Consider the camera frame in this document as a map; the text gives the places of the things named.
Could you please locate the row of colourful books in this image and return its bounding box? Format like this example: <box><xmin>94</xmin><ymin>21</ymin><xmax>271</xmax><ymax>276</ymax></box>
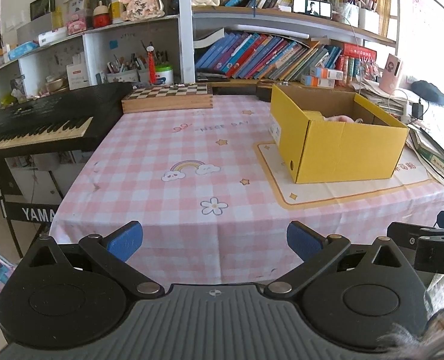
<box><xmin>194</xmin><ymin>30</ymin><xmax>377</xmax><ymax>82</ymax></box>

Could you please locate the wooden chess board box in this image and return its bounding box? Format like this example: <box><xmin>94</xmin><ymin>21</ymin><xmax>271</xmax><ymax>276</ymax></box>
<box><xmin>122</xmin><ymin>84</ymin><xmax>213</xmax><ymax>114</ymax></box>

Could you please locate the white bookshelf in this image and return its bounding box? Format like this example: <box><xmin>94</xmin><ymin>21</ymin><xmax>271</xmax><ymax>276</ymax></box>
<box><xmin>0</xmin><ymin>0</ymin><xmax>397</xmax><ymax>108</ymax></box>

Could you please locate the red hanging tassel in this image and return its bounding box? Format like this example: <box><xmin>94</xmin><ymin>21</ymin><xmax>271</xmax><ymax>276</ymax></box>
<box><xmin>146</xmin><ymin>44</ymin><xmax>156</xmax><ymax>86</ymax></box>

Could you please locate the yellow cardboard box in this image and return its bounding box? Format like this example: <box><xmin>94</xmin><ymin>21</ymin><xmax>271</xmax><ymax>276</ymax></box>
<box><xmin>269</xmin><ymin>85</ymin><xmax>408</xmax><ymax>184</ymax></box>

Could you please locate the pink plush toy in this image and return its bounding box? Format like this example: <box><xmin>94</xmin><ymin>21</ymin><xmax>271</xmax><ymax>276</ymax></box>
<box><xmin>324</xmin><ymin>115</ymin><xmax>364</xmax><ymax>124</ymax></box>

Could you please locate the cream orange-bordered mat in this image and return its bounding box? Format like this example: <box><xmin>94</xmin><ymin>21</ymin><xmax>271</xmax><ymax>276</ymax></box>
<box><xmin>253</xmin><ymin>142</ymin><xmax>435</xmax><ymax>210</ymax></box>

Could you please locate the green lid white jar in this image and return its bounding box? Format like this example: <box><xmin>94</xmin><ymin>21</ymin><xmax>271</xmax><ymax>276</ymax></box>
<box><xmin>155</xmin><ymin>63</ymin><xmax>174</xmax><ymax>86</ymax></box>

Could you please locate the black desk lamp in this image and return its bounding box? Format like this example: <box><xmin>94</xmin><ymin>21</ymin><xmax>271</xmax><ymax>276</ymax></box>
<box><xmin>410</xmin><ymin>80</ymin><xmax>444</xmax><ymax>119</ymax></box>

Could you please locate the white pen holder box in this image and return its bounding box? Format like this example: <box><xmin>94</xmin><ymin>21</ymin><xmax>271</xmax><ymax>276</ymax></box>
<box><xmin>106</xmin><ymin>69</ymin><xmax>139</xmax><ymax>83</ymax></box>

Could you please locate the pink checkered tablecloth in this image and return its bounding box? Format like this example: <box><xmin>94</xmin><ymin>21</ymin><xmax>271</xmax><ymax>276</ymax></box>
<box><xmin>50</xmin><ymin>96</ymin><xmax>444</xmax><ymax>285</ymax></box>

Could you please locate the black electronic keyboard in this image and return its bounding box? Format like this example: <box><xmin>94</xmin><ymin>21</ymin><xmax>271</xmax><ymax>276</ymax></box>
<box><xmin>0</xmin><ymin>82</ymin><xmax>133</xmax><ymax>158</ymax></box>

